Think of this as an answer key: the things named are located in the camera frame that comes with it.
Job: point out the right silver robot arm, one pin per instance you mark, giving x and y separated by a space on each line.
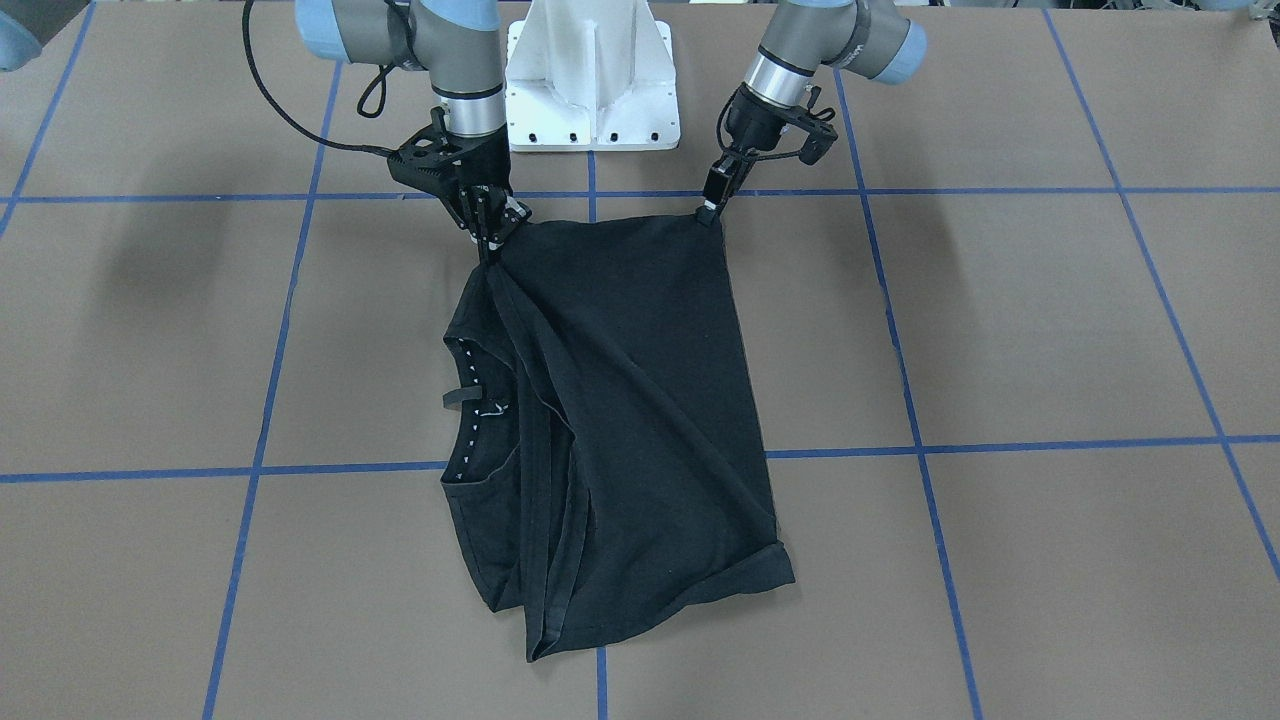
455 42

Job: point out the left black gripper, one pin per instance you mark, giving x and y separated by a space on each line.
752 122

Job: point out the black graphic t-shirt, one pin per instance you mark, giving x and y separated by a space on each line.
609 470

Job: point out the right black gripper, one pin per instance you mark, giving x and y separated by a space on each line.
487 160

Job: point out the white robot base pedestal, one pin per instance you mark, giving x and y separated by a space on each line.
591 76

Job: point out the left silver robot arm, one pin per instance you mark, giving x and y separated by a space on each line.
871 39

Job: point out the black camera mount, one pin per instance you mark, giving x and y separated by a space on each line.
819 133

